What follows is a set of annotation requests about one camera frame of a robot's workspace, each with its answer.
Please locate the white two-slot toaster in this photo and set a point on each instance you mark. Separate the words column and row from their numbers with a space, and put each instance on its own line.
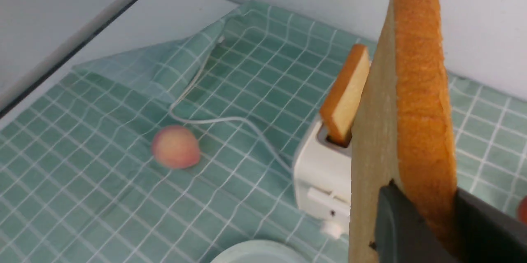
column 322, row 180

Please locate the green checkered tablecloth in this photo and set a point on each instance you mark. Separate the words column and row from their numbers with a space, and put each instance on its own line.
column 79, row 183

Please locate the pink peach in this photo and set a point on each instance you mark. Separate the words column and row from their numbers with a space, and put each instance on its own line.
column 176, row 147

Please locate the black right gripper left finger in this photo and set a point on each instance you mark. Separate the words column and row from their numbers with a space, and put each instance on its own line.
column 401, row 234

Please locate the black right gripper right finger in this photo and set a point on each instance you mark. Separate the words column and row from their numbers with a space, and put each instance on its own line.
column 489, row 235

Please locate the toast slice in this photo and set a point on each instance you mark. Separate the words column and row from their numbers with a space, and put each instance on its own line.
column 403, row 129
column 341, row 104

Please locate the light green round plate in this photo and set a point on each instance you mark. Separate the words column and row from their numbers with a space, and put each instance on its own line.
column 259, row 251

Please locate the red apple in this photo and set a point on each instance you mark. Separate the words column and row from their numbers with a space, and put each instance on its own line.
column 521, row 210

